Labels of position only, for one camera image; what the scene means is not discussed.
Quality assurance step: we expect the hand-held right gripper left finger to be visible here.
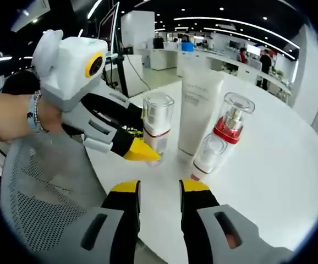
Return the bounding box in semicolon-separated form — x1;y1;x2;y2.
76;180;142;264

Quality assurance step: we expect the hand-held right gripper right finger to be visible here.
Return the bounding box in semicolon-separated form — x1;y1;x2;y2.
178;179;295;264

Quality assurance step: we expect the green black skincare sachet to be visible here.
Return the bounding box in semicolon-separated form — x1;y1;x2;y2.
122;125;144;138

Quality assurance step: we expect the small clear cap skincare bottle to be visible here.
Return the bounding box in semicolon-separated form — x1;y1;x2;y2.
142;92;176;167
190;131;229;182

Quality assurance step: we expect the white skincare tube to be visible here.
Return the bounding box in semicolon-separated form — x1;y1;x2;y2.
177;67;225;163

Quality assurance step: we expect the large red collar skincare bottle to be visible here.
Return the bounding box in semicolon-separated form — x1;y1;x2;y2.
212;92;256;169

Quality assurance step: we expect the person's left hand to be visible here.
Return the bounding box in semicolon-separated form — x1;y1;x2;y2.
37;95;67;133

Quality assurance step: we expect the black stand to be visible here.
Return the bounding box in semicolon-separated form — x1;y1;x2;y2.
105;51;130;97

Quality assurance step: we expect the light blue wristband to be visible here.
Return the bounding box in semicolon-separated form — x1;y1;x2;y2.
26;95;43;135

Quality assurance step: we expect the computer monitor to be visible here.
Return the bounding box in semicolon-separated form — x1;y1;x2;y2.
96;1;121;53

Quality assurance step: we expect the white ceiling unit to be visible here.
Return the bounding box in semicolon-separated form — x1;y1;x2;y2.
9;0;52;31

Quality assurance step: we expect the white office desk row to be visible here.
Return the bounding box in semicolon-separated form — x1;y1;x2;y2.
135;48;292;96

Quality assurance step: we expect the silver bead bracelet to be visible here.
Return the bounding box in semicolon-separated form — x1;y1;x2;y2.
33;90;51;135

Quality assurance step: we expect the pink wall screen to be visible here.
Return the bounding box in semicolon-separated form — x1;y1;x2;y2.
246;43;261;57

